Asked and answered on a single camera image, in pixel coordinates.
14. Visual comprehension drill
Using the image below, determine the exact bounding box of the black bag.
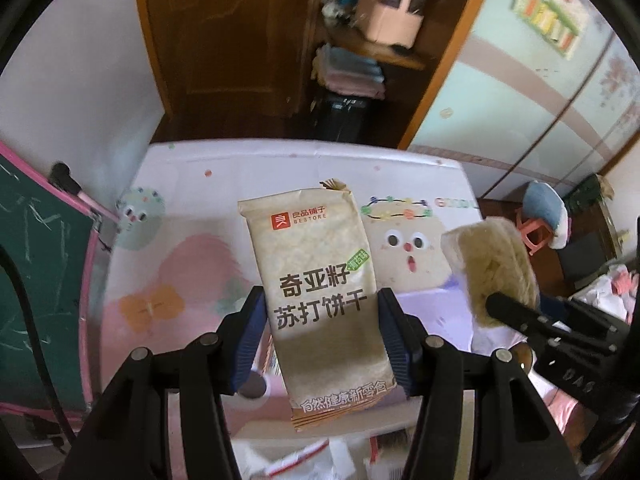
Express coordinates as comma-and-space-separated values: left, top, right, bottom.
316, 92, 373, 145

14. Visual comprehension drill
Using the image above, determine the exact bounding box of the wooden shelf cabinet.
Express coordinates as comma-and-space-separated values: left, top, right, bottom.
285, 0, 501, 150

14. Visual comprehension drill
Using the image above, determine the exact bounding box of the dark green box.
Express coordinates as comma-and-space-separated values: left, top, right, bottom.
565, 174, 613, 211

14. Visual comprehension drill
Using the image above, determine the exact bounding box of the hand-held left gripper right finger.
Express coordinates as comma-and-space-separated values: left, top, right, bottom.
377, 287, 581, 480

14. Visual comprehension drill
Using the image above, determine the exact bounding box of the dark wooden cabinet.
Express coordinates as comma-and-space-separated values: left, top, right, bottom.
555, 200, 621, 286

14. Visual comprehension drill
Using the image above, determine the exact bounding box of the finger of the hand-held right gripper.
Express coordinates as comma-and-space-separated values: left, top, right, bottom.
486, 291, 557, 345
541, 296, 617, 337

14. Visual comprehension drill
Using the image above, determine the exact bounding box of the clear noodle snack bag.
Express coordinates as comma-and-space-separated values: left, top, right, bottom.
441, 217, 541, 331

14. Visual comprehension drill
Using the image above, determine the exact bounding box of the floral wardrobe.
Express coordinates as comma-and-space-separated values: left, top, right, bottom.
400, 0, 640, 198

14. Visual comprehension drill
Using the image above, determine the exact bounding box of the pink storage basket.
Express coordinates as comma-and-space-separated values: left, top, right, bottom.
356, 0, 423, 47

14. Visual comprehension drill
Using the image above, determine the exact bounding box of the wall poster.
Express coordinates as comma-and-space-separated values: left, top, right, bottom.
511, 0, 591, 61

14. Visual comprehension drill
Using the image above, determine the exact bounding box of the pink stool with cushion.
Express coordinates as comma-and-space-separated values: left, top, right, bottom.
522, 180, 571, 250

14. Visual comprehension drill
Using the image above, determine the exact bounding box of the green chalkboard with pink frame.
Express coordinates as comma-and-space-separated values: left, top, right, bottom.
0, 140, 121, 416

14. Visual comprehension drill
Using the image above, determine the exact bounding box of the white pillow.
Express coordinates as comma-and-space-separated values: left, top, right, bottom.
575, 272, 632, 323

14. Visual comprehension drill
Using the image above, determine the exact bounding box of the black cable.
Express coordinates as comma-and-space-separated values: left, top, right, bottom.
0, 245, 76, 453

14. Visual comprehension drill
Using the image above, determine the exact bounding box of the pink plush toy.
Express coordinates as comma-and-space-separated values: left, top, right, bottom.
611, 266, 640, 297

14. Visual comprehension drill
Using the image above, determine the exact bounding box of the beige cracker packet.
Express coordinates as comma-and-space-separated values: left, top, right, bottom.
237, 178, 398, 433

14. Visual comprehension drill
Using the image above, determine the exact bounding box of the wooden door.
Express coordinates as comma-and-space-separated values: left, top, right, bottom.
132, 0, 321, 141

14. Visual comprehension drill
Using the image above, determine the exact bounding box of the white foam tray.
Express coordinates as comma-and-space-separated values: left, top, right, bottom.
220, 385, 476, 480

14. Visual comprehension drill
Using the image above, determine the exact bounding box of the black knob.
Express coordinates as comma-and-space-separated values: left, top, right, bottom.
49, 162, 83, 196

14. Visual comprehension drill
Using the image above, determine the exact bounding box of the clear red-striped snack packet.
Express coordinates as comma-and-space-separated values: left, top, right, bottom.
265, 437, 361, 480

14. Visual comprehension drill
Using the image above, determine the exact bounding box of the pink plastic stool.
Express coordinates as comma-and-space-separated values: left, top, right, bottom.
515, 215, 551, 257

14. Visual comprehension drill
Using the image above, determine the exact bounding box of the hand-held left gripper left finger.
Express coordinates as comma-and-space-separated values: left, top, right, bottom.
59, 286, 268, 480

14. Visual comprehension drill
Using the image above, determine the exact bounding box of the stack of folded towels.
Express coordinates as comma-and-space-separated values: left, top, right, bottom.
312, 45, 387, 100

